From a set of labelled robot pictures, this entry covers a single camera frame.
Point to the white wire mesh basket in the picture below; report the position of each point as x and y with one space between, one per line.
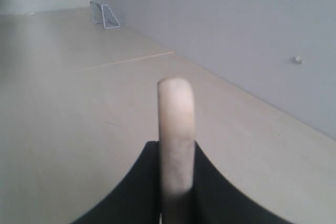
102 14

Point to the small white wall blob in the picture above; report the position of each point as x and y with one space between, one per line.
297 60

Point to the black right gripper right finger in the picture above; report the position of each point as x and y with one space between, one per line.
216 200

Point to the white paint brush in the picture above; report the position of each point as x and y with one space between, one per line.
176 114

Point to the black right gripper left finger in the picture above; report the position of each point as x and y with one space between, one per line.
136 199

